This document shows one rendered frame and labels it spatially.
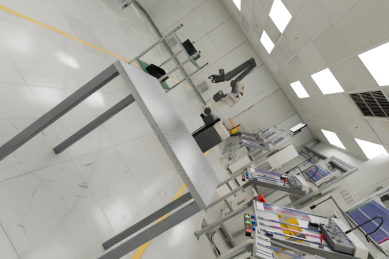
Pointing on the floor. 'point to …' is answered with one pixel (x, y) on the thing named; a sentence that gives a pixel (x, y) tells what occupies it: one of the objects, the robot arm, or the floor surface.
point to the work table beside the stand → (175, 133)
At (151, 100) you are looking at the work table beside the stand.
